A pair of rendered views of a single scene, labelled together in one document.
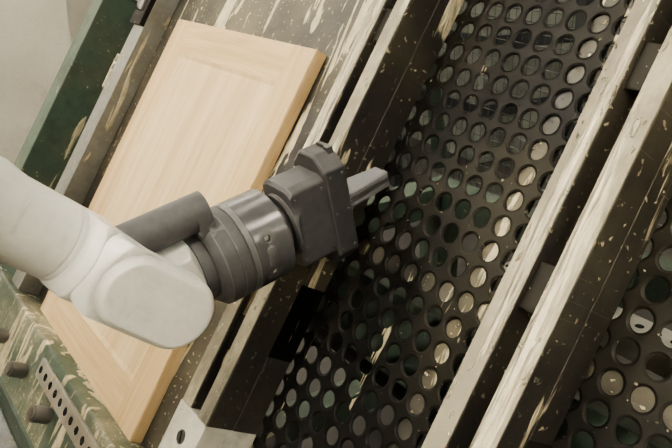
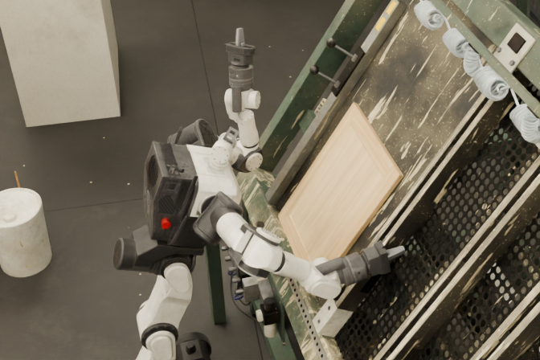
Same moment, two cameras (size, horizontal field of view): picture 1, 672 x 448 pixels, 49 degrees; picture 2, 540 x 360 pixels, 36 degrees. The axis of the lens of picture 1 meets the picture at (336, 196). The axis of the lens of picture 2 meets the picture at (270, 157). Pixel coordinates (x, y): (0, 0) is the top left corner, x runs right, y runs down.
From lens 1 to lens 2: 1.96 m
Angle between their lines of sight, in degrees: 26
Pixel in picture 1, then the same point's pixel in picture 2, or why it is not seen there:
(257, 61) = (379, 160)
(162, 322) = (326, 294)
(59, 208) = (304, 267)
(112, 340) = (308, 250)
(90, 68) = (308, 88)
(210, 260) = (341, 276)
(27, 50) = not seen: outside the picture
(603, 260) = (438, 312)
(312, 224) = (374, 267)
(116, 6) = (325, 59)
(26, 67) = not seen: outside the picture
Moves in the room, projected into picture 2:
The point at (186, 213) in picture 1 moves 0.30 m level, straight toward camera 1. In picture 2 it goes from (336, 265) to (329, 344)
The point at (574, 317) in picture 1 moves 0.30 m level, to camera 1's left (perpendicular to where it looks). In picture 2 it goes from (427, 324) to (327, 299)
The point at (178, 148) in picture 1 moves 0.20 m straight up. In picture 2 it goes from (344, 177) to (345, 132)
